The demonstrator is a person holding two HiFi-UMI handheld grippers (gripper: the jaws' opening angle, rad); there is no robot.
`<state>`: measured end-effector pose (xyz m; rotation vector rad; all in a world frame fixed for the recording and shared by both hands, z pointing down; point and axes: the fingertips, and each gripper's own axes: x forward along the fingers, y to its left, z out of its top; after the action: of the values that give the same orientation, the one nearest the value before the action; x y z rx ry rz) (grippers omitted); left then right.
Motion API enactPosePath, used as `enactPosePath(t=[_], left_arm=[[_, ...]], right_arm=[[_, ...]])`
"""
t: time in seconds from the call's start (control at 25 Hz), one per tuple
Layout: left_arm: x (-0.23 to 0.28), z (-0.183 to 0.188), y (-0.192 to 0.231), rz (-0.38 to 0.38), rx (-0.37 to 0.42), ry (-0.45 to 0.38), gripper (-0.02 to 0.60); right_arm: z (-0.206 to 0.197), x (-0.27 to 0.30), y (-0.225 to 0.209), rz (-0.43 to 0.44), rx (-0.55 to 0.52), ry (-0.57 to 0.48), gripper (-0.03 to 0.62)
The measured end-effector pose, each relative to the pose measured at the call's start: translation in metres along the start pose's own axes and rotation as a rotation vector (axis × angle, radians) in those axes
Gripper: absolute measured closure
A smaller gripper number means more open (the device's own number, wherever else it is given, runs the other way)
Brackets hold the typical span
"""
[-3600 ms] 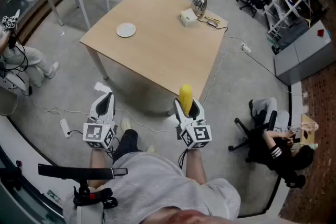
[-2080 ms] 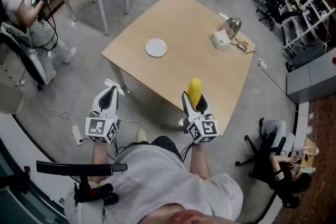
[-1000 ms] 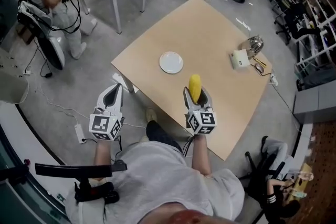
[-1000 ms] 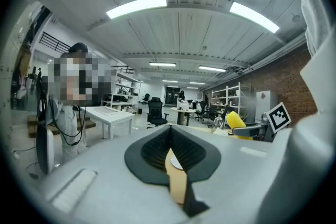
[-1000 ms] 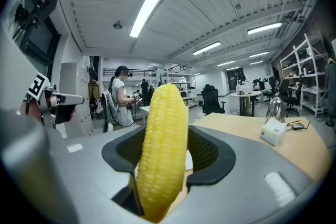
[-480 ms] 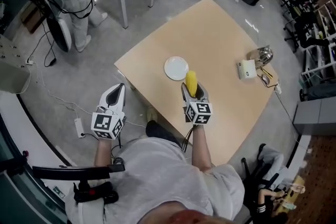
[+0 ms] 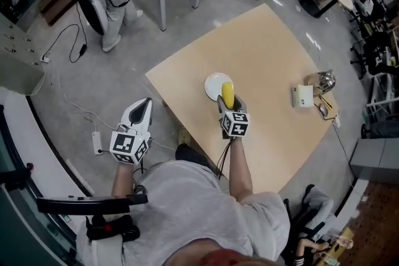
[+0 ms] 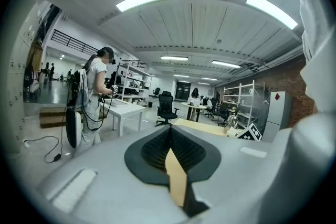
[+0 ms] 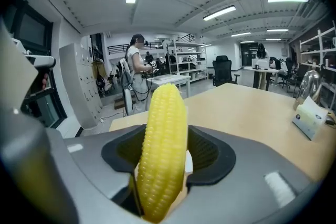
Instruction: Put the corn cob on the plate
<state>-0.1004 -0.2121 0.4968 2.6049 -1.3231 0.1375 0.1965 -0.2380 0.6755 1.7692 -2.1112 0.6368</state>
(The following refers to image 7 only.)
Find white box device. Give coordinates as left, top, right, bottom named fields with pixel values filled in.
left=291, top=84, right=314, bottom=109

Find person's dark trouser leg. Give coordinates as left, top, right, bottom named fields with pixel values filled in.
left=175, top=143, right=213, bottom=169

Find black power cable with brick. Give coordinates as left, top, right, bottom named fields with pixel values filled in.
left=46, top=0, right=89, bottom=64

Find grey office chair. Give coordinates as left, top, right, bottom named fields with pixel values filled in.
left=282, top=184, right=335, bottom=244

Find white round plate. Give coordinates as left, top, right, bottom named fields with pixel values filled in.
left=204, top=72, right=234, bottom=103

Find wooden chopsticks pair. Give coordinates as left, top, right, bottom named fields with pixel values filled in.
left=318, top=94, right=334, bottom=110

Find brown perforated board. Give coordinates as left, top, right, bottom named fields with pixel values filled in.
left=351, top=179, right=399, bottom=261

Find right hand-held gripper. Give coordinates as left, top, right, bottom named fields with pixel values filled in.
left=216, top=93, right=251, bottom=141

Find person's right forearm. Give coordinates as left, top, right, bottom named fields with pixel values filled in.
left=228, top=137, right=254, bottom=201

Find metal spoon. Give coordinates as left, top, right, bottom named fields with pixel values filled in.
left=314, top=102, right=329, bottom=120

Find black pack with red button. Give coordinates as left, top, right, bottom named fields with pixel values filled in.
left=85, top=214, right=142, bottom=243

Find thin white floor cable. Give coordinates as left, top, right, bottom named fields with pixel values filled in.
left=49, top=60, right=122, bottom=135

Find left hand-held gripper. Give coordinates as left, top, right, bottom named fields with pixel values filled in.
left=109, top=97, right=154, bottom=166

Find person's left forearm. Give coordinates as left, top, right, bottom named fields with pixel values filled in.
left=111, top=161, right=138, bottom=199

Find person's grey shirt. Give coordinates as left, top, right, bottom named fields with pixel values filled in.
left=75, top=159, right=292, bottom=266

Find long white power strip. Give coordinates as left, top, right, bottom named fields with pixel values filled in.
left=92, top=130, right=103, bottom=156

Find black chair armrest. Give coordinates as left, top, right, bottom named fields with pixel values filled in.
left=36, top=194, right=149, bottom=215

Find white curved desk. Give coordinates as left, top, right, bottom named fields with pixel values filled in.
left=0, top=86, right=96, bottom=197

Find person's beige shoe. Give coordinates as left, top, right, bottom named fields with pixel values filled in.
left=177, top=126, right=191, bottom=146

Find shiny metal kettle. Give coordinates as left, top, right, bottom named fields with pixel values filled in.
left=315, top=70, right=337, bottom=93

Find yellow corn cob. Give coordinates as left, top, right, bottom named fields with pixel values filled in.
left=221, top=81, right=235, bottom=110

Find grey metal cabinet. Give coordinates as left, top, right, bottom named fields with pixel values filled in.
left=0, top=12, right=46, bottom=95

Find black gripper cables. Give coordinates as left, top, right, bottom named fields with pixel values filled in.
left=215, top=138, right=234, bottom=181

